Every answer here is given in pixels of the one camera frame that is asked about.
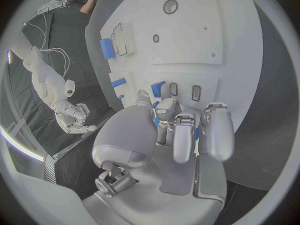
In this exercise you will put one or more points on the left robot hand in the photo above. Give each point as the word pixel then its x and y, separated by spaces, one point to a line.
pixel 131 135

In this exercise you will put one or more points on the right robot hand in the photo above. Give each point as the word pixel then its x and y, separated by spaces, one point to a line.
pixel 70 114

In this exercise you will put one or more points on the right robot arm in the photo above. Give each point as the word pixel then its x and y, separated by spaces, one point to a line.
pixel 39 73

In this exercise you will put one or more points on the white task board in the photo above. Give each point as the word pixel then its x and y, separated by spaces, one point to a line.
pixel 187 46

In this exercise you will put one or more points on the blue peg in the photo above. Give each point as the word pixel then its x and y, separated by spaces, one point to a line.
pixel 121 96

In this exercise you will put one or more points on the blue block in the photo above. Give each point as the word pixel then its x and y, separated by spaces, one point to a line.
pixel 156 90

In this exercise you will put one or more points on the small blue cylinder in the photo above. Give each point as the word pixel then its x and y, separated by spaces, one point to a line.
pixel 118 82

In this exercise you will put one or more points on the large blue cylinder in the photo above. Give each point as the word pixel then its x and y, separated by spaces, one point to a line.
pixel 107 48

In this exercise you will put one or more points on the grey keyboard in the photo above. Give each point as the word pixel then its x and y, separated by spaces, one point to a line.
pixel 52 3

